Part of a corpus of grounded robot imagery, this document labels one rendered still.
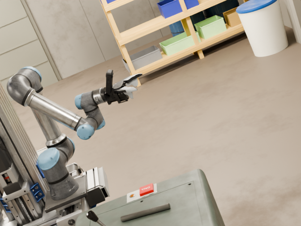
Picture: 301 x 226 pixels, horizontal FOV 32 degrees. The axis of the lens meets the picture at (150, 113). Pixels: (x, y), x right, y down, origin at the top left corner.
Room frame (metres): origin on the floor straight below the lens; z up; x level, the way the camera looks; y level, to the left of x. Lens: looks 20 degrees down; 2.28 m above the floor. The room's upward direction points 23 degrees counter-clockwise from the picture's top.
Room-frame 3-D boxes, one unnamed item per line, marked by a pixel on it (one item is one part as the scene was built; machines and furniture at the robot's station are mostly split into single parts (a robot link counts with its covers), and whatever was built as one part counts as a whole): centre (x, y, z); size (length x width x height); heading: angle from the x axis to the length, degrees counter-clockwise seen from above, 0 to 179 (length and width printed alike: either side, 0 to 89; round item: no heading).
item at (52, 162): (2.53, 0.56, 1.33); 0.13 x 0.12 x 0.14; 159
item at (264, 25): (6.87, -1.85, 0.34); 0.57 x 0.56 x 0.68; 91
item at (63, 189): (2.52, 0.56, 1.21); 0.15 x 0.15 x 0.10
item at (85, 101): (2.55, 0.27, 1.56); 0.11 x 0.08 x 0.09; 69
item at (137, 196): (2.00, 0.16, 1.23); 0.13 x 0.08 x 0.06; 84
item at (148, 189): (2.00, 0.14, 1.26); 0.06 x 0.06 x 0.02; 84
